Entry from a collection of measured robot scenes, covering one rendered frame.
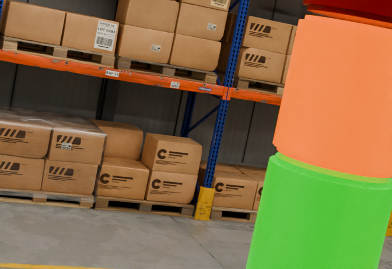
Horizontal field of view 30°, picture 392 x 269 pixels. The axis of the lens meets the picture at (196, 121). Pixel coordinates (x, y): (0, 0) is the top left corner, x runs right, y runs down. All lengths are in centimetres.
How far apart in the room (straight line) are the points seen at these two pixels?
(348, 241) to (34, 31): 766
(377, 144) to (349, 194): 2
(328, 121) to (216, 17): 820
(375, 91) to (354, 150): 2
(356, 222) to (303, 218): 2
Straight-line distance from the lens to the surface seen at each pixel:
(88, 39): 802
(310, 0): 28
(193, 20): 835
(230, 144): 1024
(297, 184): 27
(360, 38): 26
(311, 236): 27
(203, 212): 871
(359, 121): 26
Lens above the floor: 226
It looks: 8 degrees down
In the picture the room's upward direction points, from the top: 11 degrees clockwise
